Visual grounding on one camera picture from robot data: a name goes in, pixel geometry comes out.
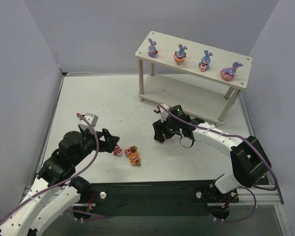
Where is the small purple bunny toy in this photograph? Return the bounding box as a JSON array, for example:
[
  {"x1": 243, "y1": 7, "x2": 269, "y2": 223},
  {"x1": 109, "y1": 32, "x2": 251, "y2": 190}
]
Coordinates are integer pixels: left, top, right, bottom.
[{"x1": 148, "y1": 38, "x2": 158, "y2": 58}]

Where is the pink strawberry cake toy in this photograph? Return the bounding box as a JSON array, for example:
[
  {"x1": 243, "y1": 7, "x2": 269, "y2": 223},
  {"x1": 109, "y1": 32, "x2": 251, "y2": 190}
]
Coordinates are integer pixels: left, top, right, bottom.
[{"x1": 125, "y1": 146, "x2": 138, "y2": 156}]

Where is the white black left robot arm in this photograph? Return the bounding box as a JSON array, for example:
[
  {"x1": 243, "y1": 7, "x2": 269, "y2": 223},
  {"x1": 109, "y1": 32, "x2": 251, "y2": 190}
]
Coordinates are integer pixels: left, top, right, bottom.
[{"x1": 0, "y1": 129, "x2": 120, "y2": 236}]

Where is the light wooden two-tier shelf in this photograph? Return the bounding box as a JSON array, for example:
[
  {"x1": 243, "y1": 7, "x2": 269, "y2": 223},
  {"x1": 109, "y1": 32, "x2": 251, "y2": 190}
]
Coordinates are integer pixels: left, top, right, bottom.
[{"x1": 135, "y1": 31, "x2": 253, "y2": 125}]

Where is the pink bear yellow flower toy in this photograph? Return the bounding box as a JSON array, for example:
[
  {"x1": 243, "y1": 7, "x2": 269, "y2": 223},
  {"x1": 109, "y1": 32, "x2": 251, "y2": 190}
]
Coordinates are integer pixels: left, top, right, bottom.
[{"x1": 129, "y1": 152, "x2": 141, "y2": 166}]

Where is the purple bunny on pink donut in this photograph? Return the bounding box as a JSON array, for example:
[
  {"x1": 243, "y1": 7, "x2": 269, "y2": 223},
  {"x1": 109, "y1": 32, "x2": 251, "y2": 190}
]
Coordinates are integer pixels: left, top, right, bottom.
[{"x1": 220, "y1": 61, "x2": 243, "y2": 81}]

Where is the pink bear strawberry toy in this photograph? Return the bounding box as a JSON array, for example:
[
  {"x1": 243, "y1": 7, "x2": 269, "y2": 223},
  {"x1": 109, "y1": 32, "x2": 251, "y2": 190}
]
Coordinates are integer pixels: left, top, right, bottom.
[{"x1": 113, "y1": 145, "x2": 122, "y2": 157}]

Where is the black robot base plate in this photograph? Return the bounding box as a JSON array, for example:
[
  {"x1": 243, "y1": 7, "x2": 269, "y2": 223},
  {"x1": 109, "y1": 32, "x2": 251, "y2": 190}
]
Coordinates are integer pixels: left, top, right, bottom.
[{"x1": 69, "y1": 180, "x2": 239, "y2": 219}]

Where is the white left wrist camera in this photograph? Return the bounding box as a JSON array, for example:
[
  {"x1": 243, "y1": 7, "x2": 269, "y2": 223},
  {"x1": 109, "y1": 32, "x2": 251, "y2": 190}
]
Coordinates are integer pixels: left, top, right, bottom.
[{"x1": 76, "y1": 113, "x2": 98, "y2": 133}]

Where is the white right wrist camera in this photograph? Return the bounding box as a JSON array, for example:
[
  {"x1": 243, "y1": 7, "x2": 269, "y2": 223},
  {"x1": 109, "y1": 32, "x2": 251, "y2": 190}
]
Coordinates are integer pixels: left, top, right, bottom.
[{"x1": 153, "y1": 104, "x2": 170, "y2": 123}]

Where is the black wrist strap loop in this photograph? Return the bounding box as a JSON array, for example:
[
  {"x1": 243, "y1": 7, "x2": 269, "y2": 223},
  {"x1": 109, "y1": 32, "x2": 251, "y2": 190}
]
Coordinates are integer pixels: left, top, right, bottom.
[{"x1": 179, "y1": 135, "x2": 195, "y2": 148}]

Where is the purple bunny holding cupcake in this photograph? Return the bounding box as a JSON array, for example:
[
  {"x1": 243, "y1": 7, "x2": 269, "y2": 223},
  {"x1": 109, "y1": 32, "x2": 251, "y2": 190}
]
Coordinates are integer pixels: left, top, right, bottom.
[{"x1": 198, "y1": 50, "x2": 213, "y2": 72}]

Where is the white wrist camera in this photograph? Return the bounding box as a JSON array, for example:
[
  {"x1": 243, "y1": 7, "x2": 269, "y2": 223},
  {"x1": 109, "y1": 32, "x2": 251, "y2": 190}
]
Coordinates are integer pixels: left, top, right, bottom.
[
  {"x1": 153, "y1": 104, "x2": 170, "y2": 123},
  {"x1": 76, "y1": 113, "x2": 98, "y2": 133}
]

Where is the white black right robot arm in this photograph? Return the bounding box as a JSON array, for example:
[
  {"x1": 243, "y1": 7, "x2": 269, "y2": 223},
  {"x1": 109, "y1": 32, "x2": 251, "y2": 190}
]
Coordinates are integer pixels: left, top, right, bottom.
[{"x1": 153, "y1": 104, "x2": 272, "y2": 194}]

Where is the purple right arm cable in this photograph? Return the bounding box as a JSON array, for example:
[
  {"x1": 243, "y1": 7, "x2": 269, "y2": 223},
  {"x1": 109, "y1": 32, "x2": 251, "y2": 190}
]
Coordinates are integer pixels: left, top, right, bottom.
[{"x1": 156, "y1": 105, "x2": 279, "y2": 191}]

